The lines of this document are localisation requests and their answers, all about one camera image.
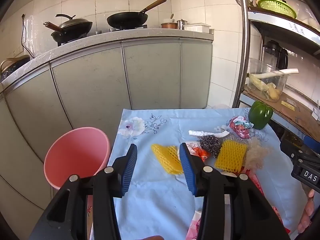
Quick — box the floral light blue tablecloth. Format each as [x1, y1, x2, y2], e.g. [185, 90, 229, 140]
[86, 107, 308, 240]

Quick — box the metal shelf rack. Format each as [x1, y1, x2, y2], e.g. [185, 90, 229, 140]
[231, 0, 320, 140]

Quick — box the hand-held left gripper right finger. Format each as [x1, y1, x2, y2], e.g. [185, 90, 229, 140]
[179, 142, 292, 240]

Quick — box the clear plastic splash guard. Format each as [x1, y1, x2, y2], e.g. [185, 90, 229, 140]
[25, 15, 60, 57]

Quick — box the pink plastic bucket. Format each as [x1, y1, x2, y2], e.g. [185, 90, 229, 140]
[44, 127, 111, 190]

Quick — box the black wok wooden handle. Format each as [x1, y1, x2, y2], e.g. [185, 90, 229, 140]
[107, 0, 170, 29]

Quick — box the colorful wrapper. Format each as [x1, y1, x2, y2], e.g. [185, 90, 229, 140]
[229, 116, 254, 138]

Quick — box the yellow foam fruit net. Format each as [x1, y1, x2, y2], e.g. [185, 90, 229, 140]
[151, 144, 184, 175]
[214, 140, 248, 174]

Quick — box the person's right hand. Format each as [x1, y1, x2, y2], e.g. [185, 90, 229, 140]
[297, 189, 317, 234]

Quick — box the black cooker with gold handle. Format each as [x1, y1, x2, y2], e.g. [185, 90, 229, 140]
[0, 55, 31, 82]

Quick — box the leek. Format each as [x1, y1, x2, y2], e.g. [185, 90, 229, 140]
[249, 69, 299, 90]

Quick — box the green plastic basket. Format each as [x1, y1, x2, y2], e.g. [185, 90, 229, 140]
[257, 0, 297, 19]

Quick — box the grey kitchen cabinet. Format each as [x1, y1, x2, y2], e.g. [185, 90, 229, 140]
[0, 27, 215, 230]

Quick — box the green bell pepper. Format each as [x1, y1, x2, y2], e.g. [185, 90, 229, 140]
[248, 101, 273, 130]

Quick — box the ginger root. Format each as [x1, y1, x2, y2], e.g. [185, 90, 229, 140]
[266, 84, 282, 100]

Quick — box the steel wool scrubber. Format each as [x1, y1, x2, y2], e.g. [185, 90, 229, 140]
[197, 134, 227, 158]

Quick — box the white rectangular container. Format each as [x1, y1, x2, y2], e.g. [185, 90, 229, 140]
[183, 23, 211, 34]

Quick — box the black wok with lid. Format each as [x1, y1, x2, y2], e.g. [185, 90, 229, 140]
[44, 14, 93, 46]

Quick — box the cardboard sheet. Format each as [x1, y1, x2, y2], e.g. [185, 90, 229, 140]
[244, 84, 320, 135]

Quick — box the black power cable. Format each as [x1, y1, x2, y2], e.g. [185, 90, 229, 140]
[21, 14, 35, 58]

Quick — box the beige fluffy fiber clump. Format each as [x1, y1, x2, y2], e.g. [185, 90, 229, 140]
[245, 139, 272, 174]

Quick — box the gas stove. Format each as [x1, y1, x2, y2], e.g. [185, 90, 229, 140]
[57, 24, 148, 47]

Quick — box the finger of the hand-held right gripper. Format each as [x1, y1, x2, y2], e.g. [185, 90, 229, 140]
[290, 136, 320, 167]

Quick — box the orange snack wrapper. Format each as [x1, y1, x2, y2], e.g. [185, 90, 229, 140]
[186, 142, 211, 162]

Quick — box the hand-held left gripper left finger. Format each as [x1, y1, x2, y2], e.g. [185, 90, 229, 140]
[29, 144, 138, 240]

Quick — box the clear plastic container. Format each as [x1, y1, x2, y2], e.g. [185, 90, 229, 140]
[247, 58, 288, 103]

